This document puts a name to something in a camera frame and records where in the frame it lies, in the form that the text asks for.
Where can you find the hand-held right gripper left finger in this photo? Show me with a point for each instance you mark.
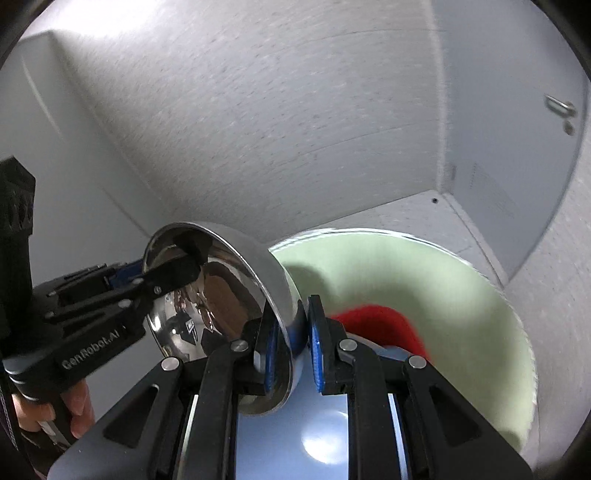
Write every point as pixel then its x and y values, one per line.
pixel 271 353

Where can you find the person's left hand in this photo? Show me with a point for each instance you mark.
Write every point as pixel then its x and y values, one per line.
pixel 76 410

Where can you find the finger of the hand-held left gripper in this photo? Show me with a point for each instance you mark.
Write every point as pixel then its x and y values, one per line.
pixel 173 274
pixel 125 274

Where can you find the red cloth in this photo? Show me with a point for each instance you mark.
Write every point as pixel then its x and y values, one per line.
pixel 392 323

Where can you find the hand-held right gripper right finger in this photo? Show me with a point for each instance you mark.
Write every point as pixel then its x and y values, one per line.
pixel 316 344

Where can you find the grey door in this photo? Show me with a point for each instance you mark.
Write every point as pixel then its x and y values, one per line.
pixel 503 138

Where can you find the light green plastic basin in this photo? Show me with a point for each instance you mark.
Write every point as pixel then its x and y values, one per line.
pixel 452 323

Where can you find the glossy blue-grey plate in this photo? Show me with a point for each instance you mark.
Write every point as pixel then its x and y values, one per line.
pixel 295 438

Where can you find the stainless steel bowl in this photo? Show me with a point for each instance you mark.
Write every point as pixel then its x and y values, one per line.
pixel 221 286

